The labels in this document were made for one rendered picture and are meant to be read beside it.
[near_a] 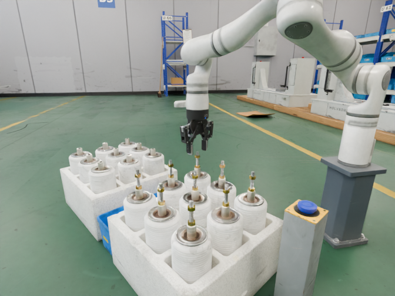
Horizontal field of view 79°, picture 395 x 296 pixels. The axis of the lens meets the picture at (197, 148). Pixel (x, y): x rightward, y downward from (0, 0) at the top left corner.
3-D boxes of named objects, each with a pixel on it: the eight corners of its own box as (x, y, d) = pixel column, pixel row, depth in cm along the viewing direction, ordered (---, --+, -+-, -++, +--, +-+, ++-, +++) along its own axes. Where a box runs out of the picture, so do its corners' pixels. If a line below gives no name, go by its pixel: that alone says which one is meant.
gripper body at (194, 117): (196, 108, 74) (196, 138, 76) (214, 106, 79) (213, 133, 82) (180, 106, 79) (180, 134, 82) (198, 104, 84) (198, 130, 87)
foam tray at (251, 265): (198, 217, 105) (198, 180, 99) (280, 268, 77) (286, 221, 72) (113, 263, 80) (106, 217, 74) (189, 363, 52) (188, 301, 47)
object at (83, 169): (101, 191, 112) (96, 155, 107) (110, 199, 106) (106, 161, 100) (80, 199, 106) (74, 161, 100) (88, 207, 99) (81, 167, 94)
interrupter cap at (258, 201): (257, 192, 75) (257, 191, 74) (268, 205, 68) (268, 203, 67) (234, 195, 73) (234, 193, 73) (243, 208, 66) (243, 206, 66)
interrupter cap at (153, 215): (153, 206, 67) (153, 204, 67) (178, 208, 66) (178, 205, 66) (143, 222, 60) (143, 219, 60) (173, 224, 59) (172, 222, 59)
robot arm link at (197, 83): (200, 91, 84) (182, 92, 77) (200, 43, 79) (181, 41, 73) (216, 92, 79) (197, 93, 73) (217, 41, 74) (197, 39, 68)
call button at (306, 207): (301, 205, 56) (302, 197, 56) (318, 212, 53) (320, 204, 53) (293, 211, 54) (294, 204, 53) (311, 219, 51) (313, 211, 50)
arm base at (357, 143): (352, 157, 90) (361, 113, 85) (374, 167, 82) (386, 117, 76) (331, 159, 88) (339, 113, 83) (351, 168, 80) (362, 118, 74)
